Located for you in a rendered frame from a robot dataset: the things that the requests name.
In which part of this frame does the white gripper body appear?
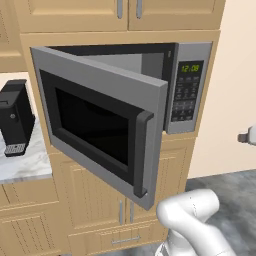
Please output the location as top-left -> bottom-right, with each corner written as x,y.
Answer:
245,125 -> 256,146

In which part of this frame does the silver microwave oven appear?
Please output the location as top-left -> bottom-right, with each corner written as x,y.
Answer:
49,41 -> 214,135

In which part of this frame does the grey microwave door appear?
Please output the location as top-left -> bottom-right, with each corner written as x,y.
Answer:
30,46 -> 169,212

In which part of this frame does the wooden under-counter cupboard door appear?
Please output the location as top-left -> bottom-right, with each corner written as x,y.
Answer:
0,205 -> 71,256

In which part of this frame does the wooden lower cupboard door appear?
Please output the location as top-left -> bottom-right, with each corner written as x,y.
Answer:
127,145 -> 188,231
59,155 -> 127,235

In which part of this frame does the narrow wooden upper cupboard door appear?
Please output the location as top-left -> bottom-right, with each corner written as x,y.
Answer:
128,0 -> 227,32

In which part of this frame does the wide wooden upper cupboard door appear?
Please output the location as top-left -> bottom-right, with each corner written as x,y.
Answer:
13,0 -> 129,33

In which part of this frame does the plain wooden drawer front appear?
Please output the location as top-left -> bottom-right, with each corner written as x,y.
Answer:
0,177 -> 60,212

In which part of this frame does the black coffee machine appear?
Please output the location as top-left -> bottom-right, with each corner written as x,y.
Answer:
0,78 -> 36,158

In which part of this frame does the tall wooden cupboard frame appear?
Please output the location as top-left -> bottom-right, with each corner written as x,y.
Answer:
19,29 -> 221,256

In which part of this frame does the silver lower cupboard handle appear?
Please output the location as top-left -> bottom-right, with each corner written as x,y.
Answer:
129,201 -> 135,224
118,199 -> 124,226

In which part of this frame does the silver cupboard handle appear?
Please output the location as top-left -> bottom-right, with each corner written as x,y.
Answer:
116,0 -> 124,20
136,0 -> 143,20
118,199 -> 124,226
129,201 -> 135,224

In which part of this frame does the silver drawer handle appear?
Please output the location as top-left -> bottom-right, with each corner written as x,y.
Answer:
110,235 -> 142,246

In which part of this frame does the silver upper cupboard handle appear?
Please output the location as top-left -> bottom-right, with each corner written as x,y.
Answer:
136,0 -> 143,20
116,0 -> 124,20

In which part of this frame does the wooden drawer front with handle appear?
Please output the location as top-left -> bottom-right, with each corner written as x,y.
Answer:
67,221 -> 169,256

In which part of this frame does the wooden wall cupboard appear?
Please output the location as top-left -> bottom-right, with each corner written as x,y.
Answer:
0,0 -> 28,73

